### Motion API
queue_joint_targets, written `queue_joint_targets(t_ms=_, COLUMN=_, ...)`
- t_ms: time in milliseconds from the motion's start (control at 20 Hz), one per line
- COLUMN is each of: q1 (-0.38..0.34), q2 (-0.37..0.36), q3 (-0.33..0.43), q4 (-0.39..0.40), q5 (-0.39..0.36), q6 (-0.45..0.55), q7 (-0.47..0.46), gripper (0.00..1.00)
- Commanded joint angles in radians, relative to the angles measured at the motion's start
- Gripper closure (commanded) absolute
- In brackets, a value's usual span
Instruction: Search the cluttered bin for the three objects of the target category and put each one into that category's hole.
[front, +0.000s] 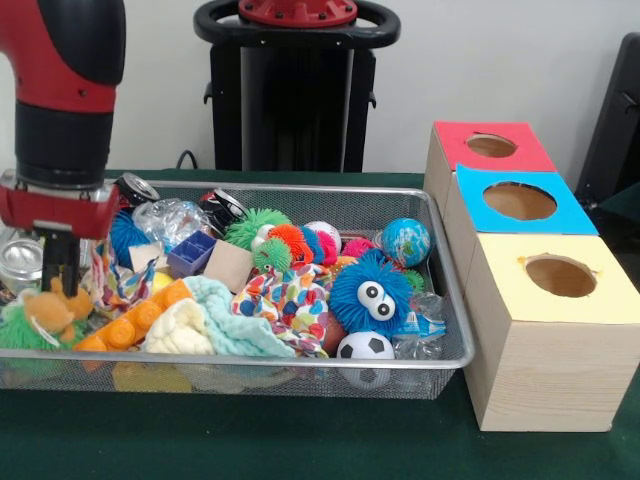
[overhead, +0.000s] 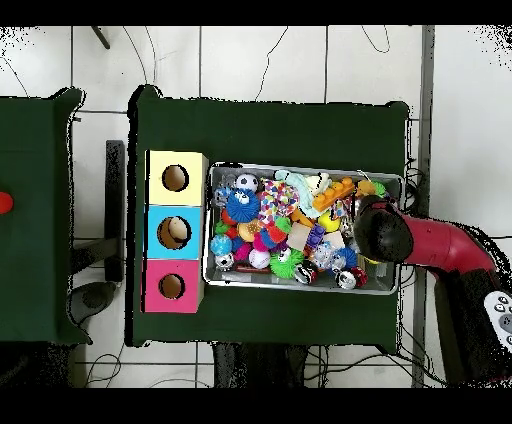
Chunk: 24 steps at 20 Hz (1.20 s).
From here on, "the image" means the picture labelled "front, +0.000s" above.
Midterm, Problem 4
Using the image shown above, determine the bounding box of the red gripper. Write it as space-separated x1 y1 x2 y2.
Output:
0 183 121 298

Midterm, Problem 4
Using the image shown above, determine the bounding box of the orange plush toy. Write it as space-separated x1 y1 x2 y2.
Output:
22 277 94 336

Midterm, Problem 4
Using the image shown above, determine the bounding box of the large green spiky ball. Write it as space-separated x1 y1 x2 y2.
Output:
0 302 76 351

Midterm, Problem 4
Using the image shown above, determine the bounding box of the wooden box with three holes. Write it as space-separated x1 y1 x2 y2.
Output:
423 120 640 432

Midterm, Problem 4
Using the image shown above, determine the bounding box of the silver metal can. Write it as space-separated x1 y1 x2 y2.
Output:
0 238 46 294

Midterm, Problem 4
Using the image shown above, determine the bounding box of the orange building block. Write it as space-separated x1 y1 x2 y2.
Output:
73 279 194 352

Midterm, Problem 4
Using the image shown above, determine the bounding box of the cream yellow cloth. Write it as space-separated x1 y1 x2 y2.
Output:
139 298 216 355

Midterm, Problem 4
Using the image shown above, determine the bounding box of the mint green cloth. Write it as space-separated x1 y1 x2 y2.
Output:
182 275 296 359

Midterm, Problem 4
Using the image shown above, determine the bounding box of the blue spiky ball with eyes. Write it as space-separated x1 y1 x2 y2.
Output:
328 249 414 335

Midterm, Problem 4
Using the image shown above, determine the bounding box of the black and white soccer ball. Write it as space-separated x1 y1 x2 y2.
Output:
336 330 396 361

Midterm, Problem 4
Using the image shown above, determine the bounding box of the blue globe ball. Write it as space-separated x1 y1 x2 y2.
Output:
382 217 432 269

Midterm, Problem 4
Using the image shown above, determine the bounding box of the black upright panel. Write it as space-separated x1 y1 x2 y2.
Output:
574 32 640 201

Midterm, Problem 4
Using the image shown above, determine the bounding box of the silver wire mesh bin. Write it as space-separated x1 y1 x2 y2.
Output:
0 177 475 401

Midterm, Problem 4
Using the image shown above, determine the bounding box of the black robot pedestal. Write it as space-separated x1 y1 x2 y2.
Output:
193 0 402 174

